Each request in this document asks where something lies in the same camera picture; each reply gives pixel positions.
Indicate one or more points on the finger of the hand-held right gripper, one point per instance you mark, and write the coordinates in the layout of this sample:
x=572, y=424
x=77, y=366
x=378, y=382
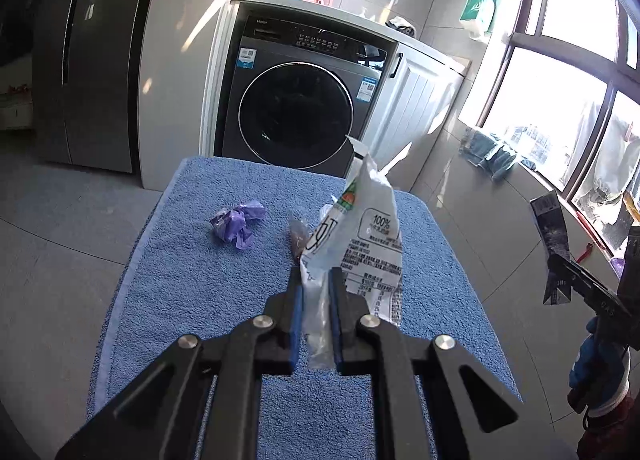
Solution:
x=585, y=285

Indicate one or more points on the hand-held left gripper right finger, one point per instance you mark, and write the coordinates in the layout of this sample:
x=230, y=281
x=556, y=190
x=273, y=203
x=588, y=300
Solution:
x=334, y=310

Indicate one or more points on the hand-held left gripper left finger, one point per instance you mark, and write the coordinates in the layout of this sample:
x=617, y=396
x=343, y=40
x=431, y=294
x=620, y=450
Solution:
x=298, y=310

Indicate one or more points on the black printed packet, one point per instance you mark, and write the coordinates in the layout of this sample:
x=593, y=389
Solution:
x=552, y=230

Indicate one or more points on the white printed plastic packet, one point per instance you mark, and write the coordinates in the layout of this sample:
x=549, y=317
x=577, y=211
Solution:
x=360, y=240

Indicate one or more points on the person's right forearm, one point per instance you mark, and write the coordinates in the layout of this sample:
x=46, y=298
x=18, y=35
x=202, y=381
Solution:
x=612, y=430

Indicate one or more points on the person's right hand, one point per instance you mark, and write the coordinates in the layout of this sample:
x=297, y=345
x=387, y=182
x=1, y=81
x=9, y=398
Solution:
x=602, y=370

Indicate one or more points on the red tray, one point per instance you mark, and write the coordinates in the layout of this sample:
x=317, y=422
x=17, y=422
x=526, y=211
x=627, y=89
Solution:
x=595, y=235

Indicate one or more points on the small brown wrapper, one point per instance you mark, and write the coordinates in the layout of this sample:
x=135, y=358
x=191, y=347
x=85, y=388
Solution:
x=299, y=240

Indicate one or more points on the blue terry towel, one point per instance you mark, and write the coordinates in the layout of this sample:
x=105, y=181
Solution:
x=200, y=290

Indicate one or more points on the large purple crumpled wrapper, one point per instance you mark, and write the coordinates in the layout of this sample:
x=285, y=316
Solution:
x=237, y=222

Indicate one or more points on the white hanging garment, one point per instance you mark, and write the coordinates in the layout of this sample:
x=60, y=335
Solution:
x=615, y=165

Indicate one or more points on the grey hanging garment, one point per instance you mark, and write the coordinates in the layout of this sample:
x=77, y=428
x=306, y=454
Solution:
x=587, y=135

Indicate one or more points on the blue cloth on windowsill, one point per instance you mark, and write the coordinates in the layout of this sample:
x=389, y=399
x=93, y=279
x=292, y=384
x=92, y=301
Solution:
x=492, y=152

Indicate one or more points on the grey front-load washing machine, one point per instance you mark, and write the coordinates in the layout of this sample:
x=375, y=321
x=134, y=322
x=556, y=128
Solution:
x=295, y=110

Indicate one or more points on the white cabinet door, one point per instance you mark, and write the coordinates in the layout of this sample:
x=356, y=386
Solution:
x=420, y=100

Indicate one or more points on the green and white hanging bag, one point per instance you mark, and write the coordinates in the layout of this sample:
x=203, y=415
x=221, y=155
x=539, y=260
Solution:
x=477, y=7

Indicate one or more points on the dark grey refrigerator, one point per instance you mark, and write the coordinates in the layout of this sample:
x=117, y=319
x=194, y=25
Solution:
x=100, y=65

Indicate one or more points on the cardboard box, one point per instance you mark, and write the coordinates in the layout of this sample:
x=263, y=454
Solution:
x=15, y=112

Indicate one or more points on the window with dark frame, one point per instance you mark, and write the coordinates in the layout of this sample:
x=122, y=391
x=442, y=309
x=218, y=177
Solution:
x=565, y=52

